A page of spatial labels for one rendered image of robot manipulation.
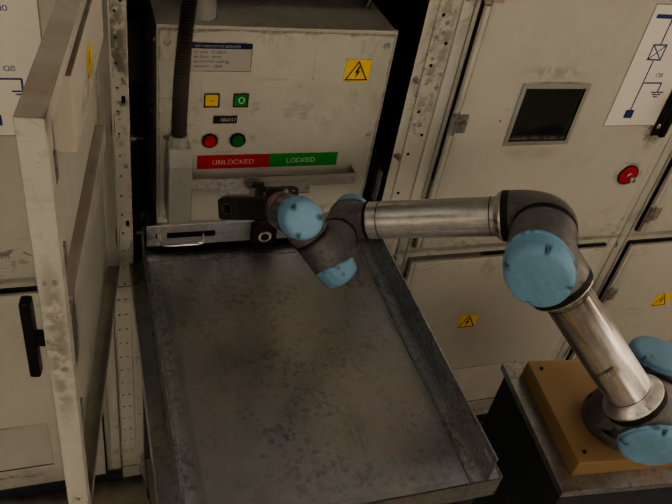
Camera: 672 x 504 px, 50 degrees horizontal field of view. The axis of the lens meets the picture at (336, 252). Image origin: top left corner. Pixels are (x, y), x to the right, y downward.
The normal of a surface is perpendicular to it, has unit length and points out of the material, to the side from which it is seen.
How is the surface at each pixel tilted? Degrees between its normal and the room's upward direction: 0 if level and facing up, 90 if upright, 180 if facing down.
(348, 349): 0
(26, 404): 90
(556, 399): 1
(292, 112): 90
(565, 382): 1
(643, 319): 90
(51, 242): 90
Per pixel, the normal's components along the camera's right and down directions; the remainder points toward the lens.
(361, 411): 0.15, -0.76
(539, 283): -0.36, 0.46
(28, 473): 0.29, 0.65
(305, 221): 0.33, 0.18
